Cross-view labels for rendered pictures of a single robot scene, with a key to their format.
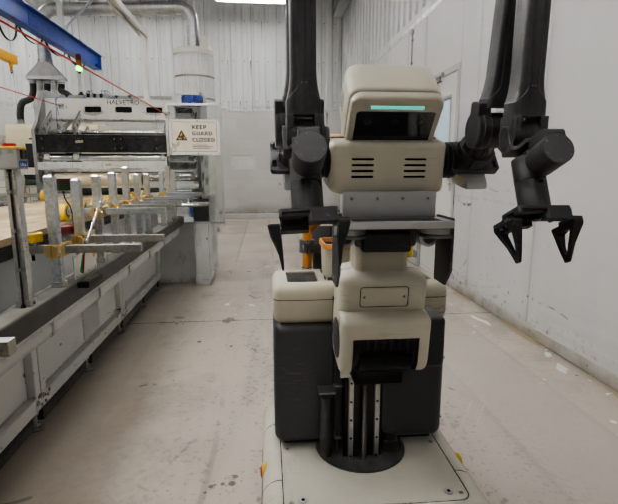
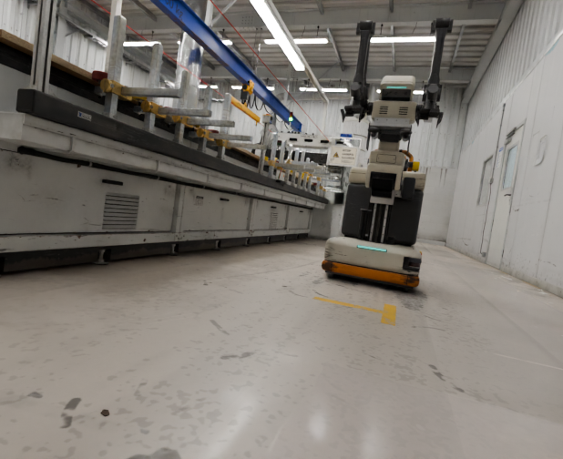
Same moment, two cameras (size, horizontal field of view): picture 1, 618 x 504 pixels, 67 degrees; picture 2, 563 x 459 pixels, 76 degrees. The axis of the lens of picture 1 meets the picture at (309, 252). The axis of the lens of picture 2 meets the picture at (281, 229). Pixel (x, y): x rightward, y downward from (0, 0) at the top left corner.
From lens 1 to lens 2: 1.63 m
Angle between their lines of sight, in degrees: 25
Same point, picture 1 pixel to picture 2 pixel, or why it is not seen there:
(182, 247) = (324, 219)
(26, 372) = (248, 218)
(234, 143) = not seen: hidden behind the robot
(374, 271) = (384, 150)
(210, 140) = (352, 158)
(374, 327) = (379, 167)
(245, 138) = not seen: hidden behind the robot
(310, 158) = (353, 89)
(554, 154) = (431, 90)
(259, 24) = not seen: hidden behind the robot
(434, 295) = (418, 178)
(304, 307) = (361, 176)
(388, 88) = (394, 81)
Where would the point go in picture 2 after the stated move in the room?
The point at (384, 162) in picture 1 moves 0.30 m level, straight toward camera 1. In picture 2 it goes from (392, 108) to (377, 92)
